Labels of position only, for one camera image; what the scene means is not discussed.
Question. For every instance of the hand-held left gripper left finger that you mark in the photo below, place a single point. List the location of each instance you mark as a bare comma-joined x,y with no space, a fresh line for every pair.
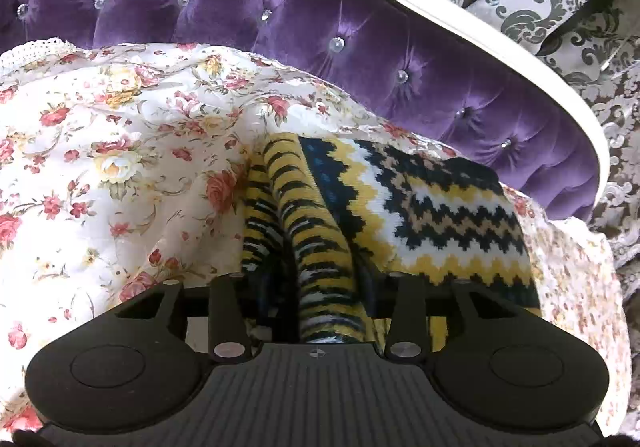
226,312

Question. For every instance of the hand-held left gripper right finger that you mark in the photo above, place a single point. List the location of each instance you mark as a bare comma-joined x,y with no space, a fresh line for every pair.
409,312

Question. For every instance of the yellow black patterned knit sweater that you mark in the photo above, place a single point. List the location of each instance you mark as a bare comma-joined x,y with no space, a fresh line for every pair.
450,207

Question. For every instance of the floral bedsheet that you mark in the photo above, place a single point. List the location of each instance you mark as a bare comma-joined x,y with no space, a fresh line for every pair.
125,152

